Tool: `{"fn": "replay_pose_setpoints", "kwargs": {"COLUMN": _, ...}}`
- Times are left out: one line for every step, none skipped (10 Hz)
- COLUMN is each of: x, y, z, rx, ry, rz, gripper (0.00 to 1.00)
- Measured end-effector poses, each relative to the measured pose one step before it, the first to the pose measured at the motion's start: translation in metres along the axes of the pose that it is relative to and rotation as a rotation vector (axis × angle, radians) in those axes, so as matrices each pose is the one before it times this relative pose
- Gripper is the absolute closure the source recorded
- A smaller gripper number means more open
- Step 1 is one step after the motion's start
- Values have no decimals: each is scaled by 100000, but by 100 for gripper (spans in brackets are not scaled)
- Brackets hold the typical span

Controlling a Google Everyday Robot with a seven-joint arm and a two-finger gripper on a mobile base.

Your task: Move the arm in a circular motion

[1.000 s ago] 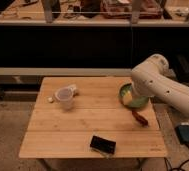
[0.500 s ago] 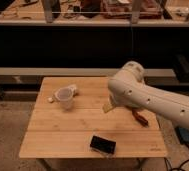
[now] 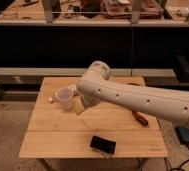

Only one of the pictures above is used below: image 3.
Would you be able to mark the yellow sponge block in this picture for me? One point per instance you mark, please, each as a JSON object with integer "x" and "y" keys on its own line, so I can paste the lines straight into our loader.
{"x": 79, "y": 106}

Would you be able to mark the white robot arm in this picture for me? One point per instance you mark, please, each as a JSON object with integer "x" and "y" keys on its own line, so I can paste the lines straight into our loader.
{"x": 170, "y": 105}

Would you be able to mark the white crumpled object behind cup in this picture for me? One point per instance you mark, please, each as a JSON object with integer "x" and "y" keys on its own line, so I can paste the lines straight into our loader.
{"x": 73, "y": 91}

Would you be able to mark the clear plastic measuring cup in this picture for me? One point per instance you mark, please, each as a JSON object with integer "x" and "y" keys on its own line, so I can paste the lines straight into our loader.
{"x": 65, "y": 97}

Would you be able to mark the black rectangular box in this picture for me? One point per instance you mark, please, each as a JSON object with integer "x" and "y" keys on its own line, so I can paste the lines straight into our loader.
{"x": 103, "y": 145}

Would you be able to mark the wooden folding table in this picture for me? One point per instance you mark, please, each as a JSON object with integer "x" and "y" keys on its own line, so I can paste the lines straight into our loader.
{"x": 55, "y": 133}

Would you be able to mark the blue foot pedal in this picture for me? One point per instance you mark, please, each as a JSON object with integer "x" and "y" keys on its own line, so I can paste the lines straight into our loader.
{"x": 182, "y": 134}

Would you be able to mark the red-brown handled tool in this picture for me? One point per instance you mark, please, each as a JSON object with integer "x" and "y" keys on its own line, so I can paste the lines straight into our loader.
{"x": 140, "y": 118}

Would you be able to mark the long metal shelf rail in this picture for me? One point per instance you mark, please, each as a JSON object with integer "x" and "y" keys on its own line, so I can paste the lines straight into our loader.
{"x": 81, "y": 71}

